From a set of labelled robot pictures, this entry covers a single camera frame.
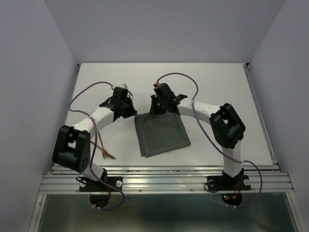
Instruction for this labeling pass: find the grey cloth napkin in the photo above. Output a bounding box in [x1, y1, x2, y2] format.
[134, 112, 191, 158]

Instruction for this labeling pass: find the aluminium right side rail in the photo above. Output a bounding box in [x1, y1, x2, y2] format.
[242, 63, 281, 172]

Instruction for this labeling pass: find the purple cable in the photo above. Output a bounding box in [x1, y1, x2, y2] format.
[69, 82, 126, 210]
[154, 72, 264, 209]

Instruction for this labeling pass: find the copper knife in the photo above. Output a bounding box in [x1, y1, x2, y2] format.
[91, 141, 116, 160]

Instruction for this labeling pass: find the copper fork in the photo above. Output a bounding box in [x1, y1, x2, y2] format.
[98, 132, 109, 159]

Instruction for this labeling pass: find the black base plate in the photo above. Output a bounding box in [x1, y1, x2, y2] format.
[205, 168, 252, 192]
[75, 176, 123, 192]

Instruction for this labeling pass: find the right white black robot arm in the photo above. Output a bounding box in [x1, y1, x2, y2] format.
[150, 83, 246, 191]

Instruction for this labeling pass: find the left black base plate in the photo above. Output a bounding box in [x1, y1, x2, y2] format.
[75, 176, 123, 192]

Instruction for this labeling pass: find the aluminium front rail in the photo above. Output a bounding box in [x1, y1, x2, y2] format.
[39, 165, 294, 195]

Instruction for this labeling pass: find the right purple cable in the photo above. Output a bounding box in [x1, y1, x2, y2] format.
[154, 72, 264, 209]

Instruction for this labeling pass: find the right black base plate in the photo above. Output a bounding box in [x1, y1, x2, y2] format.
[205, 168, 252, 192]

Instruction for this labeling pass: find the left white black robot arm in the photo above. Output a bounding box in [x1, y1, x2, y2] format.
[52, 84, 137, 190]

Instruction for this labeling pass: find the aluminium rail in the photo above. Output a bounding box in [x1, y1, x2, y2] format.
[242, 63, 281, 172]
[39, 165, 294, 195]

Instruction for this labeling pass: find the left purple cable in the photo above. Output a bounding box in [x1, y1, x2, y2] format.
[69, 82, 126, 210]

